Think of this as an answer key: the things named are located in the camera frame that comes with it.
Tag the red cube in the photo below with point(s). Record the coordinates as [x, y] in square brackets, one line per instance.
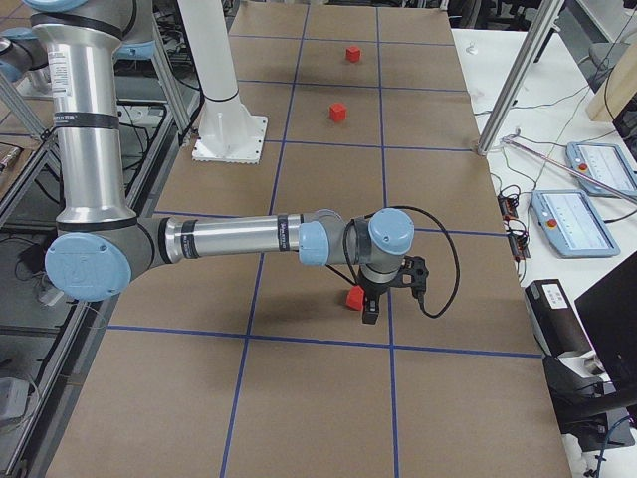
[337, 112]
[353, 53]
[355, 298]

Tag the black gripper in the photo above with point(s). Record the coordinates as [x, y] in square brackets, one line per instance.
[373, 292]

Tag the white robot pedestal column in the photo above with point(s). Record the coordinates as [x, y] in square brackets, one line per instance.
[227, 132]

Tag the near blue teach pendant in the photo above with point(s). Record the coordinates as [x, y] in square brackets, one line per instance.
[571, 224]

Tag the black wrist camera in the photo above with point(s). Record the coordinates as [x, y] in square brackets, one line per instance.
[413, 275]

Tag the blue teach pendant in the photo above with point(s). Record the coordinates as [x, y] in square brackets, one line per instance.
[603, 162]
[571, 224]

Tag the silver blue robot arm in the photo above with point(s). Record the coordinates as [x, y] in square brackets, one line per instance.
[321, 238]

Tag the aluminium frame post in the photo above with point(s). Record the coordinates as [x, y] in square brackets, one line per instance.
[535, 37]

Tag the black monitor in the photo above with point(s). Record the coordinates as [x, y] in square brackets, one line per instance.
[608, 313]

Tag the far blue teach pendant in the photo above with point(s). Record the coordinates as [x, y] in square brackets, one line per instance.
[603, 162]

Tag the metal rod with handle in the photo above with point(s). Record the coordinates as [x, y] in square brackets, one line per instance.
[590, 186]

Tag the black box with label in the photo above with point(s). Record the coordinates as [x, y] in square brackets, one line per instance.
[556, 328]

